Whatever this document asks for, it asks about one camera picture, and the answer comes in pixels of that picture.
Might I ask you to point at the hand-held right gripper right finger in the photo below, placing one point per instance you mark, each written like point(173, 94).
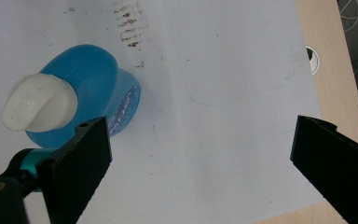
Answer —
point(335, 168)

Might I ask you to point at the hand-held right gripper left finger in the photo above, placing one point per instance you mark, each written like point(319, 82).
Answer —
point(74, 174)

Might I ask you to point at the blue bottle with white cap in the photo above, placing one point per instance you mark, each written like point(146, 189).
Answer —
point(90, 74)

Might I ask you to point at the white paper sheet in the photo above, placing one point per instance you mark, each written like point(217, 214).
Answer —
point(217, 124)

